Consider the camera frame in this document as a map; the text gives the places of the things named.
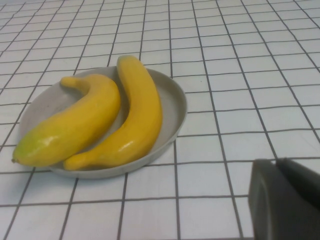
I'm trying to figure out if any plain yellow banana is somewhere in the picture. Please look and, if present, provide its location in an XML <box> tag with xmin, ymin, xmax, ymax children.
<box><xmin>62</xmin><ymin>55</ymin><xmax>164</xmax><ymax>172</ymax></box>

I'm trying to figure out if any yellow banana with green end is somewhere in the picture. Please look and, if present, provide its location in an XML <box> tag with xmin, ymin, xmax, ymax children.
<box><xmin>11</xmin><ymin>74</ymin><xmax>122</xmax><ymax>167</ymax></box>

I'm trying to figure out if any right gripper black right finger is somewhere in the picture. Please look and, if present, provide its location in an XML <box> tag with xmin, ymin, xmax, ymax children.
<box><xmin>275</xmin><ymin>157</ymin><xmax>320</xmax><ymax>210</ymax></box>

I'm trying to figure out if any white grid tablecloth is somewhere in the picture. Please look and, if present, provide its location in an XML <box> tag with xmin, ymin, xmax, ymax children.
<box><xmin>0</xmin><ymin>0</ymin><xmax>320</xmax><ymax>240</ymax></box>

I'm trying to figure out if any grey round plate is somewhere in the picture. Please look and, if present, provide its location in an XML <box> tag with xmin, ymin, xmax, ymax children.
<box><xmin>19</xmin><ymin>65</ymin><xmax>188</xmax><ymax>181</ymax></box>

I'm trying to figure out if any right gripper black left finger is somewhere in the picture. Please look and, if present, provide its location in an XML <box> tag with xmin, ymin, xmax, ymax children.
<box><xmin>248</xmin><ymin>158</ymin><xmax>320</xmax><ymax>240</ymax></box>

